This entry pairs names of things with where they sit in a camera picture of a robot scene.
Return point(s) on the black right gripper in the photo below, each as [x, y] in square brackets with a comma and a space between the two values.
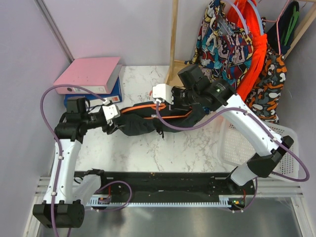
[175, 91]

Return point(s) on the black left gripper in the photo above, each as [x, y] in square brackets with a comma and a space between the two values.
[109, 130]

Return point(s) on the orange hanger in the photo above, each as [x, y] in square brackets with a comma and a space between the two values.
[147, 110]

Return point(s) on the dark navy shorts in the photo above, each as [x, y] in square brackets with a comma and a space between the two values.
[134, 125]

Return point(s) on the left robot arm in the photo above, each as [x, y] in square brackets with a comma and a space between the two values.
[63, 205]

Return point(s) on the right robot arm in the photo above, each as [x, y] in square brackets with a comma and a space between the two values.
[219, 96]

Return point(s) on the comic print shorts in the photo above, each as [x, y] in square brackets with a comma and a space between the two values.
[223, 49]

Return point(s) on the camouflage print shorts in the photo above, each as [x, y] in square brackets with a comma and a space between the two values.
[264, 97]

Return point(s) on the orange shorts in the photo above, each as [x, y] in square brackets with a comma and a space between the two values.
[259, 46]

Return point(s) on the lilac hanger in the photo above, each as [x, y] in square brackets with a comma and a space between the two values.
[239, 14]

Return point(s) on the light blue hanger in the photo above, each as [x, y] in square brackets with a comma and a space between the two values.
[257, 16]

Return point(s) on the pink hanger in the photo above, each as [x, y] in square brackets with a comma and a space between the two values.
[277, 24]

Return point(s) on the navy ribbed shorts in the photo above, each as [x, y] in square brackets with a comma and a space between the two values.
[283, 24]

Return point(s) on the green hanger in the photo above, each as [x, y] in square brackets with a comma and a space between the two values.
[292, 23]

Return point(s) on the blue binder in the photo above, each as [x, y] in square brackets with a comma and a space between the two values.
[115, 96]

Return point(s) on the pink binder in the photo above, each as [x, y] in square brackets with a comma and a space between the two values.
[98, 75]

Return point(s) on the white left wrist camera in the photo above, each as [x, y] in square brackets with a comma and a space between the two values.
[110, 110]

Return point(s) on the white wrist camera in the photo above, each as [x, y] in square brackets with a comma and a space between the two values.
[110, 110]
[163, 93]

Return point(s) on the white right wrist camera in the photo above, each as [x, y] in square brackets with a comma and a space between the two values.
[163, 93]

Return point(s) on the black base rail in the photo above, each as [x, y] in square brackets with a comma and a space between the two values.
[167, 187]

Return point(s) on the white cable duct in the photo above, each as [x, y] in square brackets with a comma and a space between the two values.
[103, 201]

